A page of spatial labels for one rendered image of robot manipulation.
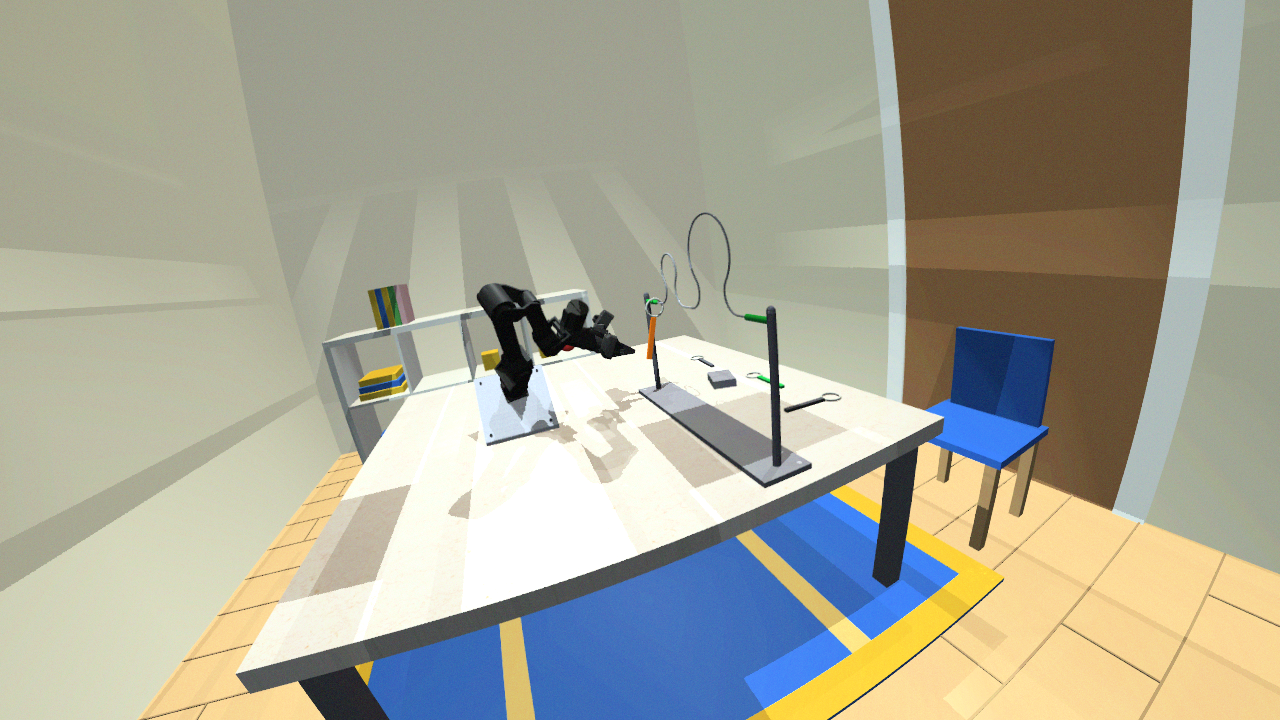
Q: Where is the orange handle with grey loop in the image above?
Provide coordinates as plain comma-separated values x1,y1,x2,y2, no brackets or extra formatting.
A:
645,299,664,359

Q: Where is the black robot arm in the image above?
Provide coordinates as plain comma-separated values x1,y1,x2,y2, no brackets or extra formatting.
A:
477,283,614,404

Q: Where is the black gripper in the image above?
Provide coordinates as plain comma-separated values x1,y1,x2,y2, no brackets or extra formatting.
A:
577,327,636,360

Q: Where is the grey loop with green handle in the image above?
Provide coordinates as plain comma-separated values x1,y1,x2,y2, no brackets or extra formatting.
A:
745,372,785,388

